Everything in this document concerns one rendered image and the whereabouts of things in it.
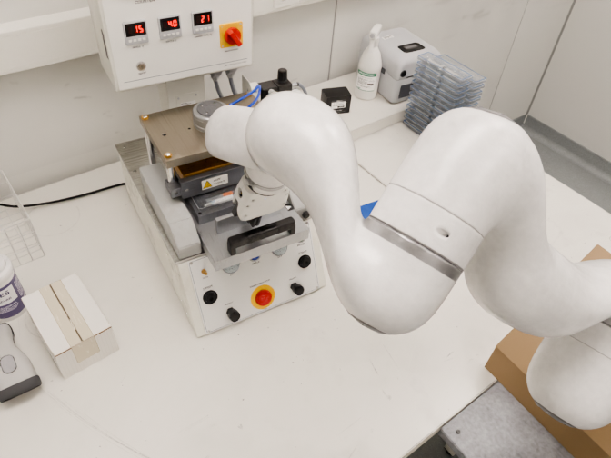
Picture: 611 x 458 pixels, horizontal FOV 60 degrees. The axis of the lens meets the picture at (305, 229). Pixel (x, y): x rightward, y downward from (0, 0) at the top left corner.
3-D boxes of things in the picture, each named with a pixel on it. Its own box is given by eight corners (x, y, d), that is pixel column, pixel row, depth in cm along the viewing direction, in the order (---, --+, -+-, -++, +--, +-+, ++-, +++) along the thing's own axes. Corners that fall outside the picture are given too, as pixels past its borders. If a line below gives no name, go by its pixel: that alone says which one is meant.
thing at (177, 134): (136, 134, 126) (127, 86, 117) (254, 106, 138) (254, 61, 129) (171, 195, 112) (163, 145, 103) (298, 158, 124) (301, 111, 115)
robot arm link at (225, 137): (178, 150, 62) (203, 156, 92) (310, 186, 64) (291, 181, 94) (197, 74, 61) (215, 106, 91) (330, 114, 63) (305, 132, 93)
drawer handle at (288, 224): (226, 250, 108) (226, 236, 105) (291, 227, 114) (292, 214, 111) (231, 256, 107) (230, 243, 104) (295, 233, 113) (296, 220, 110)
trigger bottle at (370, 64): (357, 86, 193) (367, 19, 176) (378, 92, 192) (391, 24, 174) (350, 97, 188) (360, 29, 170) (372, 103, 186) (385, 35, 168)
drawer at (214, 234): (167, 189, 126) (164, 164, 120) (251, 165, 135) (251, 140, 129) (215, 274, 108) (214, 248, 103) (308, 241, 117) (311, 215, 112)
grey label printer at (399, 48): (353, 75, 199) (359, 32, 187) (395, 64, 207) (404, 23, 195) (393, 107, 185) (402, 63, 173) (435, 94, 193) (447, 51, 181)
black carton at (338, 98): (319, 105, 182) (321, 88, 177) (343, 103, 185) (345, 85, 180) (325, 115, 178) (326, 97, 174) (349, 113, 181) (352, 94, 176)
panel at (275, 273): (205, 334, 119) (185, 261, 111) (319, 288, 130) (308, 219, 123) (208, 338, 117) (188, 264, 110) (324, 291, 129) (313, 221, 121)
